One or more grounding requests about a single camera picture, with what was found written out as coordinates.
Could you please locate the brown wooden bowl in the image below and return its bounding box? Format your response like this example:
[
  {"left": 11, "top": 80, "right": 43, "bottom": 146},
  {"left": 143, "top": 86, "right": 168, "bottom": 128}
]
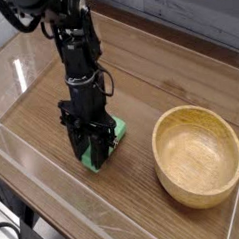
[{"left": 152, "top": 105, "right": 239, "bottom": 209}]

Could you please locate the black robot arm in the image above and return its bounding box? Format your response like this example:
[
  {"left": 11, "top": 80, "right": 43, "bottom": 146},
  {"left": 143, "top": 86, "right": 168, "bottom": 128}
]
[{"left": 0, "top": 0, "right": 117, "bottom": 170}]

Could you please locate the green rectangular block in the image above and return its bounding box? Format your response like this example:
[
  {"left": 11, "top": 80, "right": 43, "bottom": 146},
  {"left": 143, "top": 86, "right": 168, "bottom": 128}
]
[{"left": 81, "top": 116, "right": 126, "bottom": 173}]

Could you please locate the clear acrylic tray wall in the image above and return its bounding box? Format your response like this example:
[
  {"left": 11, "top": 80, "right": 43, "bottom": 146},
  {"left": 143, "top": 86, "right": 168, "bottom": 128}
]
[{"left": 0, "top": 8, "right": 239, "bottom": 239}]

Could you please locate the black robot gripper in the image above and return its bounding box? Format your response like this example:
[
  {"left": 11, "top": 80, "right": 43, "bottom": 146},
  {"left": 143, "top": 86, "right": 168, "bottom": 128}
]
[{"left": 58, "top": 80, "right": 116, "bottom": 170}]

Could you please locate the black cable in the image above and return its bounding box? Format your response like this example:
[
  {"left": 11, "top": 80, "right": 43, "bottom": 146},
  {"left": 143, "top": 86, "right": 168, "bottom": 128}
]
[{"left": 92, "top": 63, "right": 116, "bottom": 99}]

